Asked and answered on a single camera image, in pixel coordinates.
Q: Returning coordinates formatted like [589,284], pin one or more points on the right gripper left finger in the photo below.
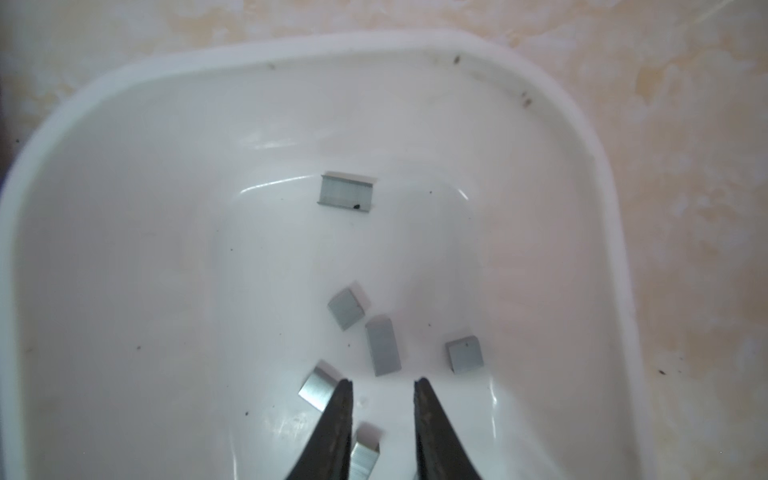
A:
[327,453]

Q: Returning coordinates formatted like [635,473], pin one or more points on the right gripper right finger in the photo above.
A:
[439,452]

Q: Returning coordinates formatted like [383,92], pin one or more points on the grey staple strip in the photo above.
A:
[365,451]
[347,191]
[319,385]
[383,346]

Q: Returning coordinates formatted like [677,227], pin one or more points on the white plastic tray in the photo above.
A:
[168,279]

